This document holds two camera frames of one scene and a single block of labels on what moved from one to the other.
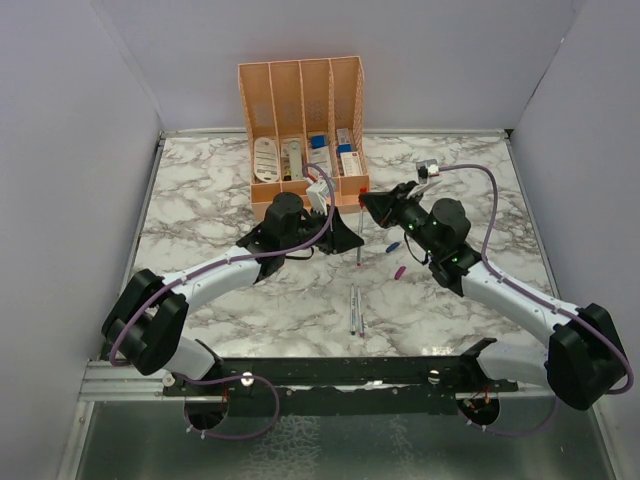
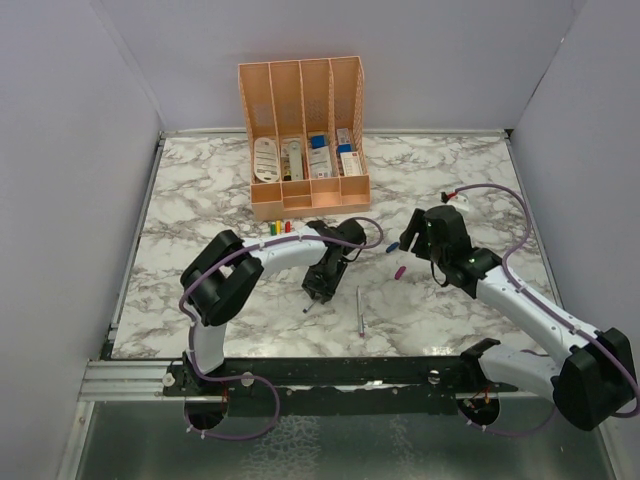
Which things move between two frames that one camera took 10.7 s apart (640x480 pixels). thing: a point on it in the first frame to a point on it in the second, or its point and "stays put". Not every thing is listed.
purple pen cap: [399, 272] stays put
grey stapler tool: [294, 153] stays put
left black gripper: [343, 238] to [325, 289]
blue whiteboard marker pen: [352, 311] to [305, 310]
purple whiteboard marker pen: [361, 333] stays put
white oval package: [266, 166] stays put
